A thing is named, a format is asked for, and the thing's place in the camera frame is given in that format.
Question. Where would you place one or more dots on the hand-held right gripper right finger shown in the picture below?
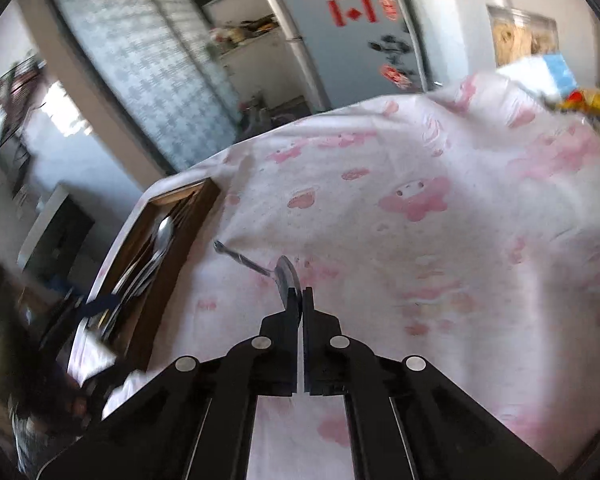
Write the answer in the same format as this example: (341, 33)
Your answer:
(312, 320)

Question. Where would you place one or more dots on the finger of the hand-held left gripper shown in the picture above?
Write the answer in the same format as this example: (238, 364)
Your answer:
(102, 306)

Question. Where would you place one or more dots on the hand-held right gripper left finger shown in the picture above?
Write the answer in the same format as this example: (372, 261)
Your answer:
(292, 320)

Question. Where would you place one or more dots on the wooden utensil tray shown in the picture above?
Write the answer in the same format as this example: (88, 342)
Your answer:
(180, 270)

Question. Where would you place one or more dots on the large metal spoon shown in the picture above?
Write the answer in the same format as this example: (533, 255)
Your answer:
(164, 235)

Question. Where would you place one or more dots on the white and black cabinet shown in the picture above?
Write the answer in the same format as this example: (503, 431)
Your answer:
(55, 237)

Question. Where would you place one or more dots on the pink printed tablecloth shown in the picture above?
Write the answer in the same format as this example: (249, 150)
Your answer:
(430, 260)

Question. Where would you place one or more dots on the plastic bags on floor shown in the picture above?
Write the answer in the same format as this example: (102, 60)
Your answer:
(255, 110)

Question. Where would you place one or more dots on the patterned glass sliding door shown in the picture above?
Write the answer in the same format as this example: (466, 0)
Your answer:
(130, 60)

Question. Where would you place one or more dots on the white kitchen cabinet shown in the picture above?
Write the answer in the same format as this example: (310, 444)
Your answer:
(260, 65)

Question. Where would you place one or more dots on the grey refrigerator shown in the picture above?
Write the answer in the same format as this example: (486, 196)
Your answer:
(330, 50)

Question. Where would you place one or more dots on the red square sticker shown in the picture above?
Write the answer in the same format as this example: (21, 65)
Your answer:
(352, 7)

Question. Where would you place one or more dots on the blue and white packet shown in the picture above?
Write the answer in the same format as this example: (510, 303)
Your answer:
(545, 75)

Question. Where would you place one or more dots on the clear bag of noodles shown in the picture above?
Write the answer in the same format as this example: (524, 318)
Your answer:
(520, 35)

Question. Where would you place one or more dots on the yellow snack packet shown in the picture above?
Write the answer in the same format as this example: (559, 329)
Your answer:
(595, 105)

